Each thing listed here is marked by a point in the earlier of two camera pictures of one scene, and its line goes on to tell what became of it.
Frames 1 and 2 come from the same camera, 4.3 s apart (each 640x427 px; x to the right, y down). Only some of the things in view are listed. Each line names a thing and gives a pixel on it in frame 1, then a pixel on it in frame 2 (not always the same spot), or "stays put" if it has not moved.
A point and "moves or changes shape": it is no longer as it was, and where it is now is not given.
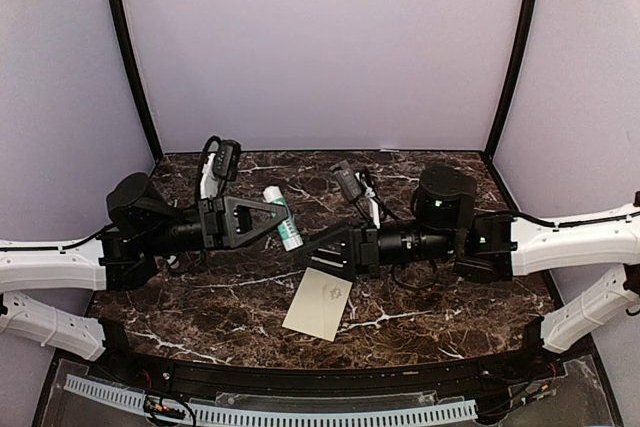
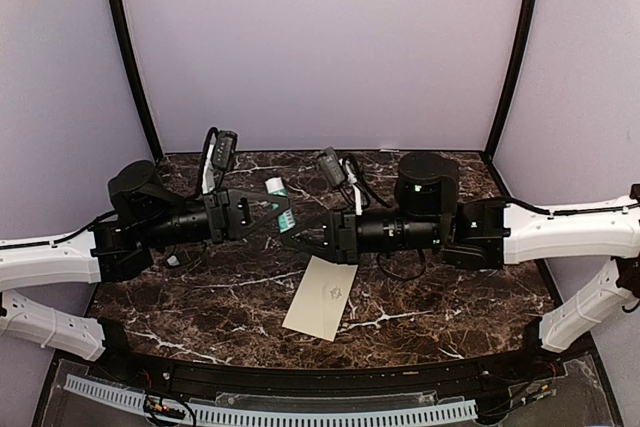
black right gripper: (360, 253) to (341, 242)
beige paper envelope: (318, 304) stays put
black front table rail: (533, 363) stays put
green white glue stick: (287, 230) moves or changes shape
